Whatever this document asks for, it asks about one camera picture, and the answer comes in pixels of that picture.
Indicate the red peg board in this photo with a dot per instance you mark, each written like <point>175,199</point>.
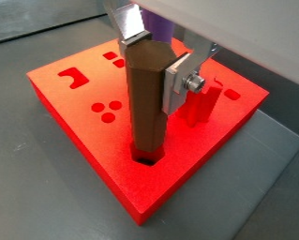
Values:
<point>82,90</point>

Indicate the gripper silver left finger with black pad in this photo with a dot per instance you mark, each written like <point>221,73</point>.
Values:
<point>127,23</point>

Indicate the red star peg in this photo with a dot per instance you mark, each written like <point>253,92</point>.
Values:
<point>199,104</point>

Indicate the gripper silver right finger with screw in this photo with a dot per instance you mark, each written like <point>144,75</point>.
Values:
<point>181,74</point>

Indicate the tall purple peg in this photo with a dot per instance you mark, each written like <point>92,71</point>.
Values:
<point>157,25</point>

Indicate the brown hexagon peg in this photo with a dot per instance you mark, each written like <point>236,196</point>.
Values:
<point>147,59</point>

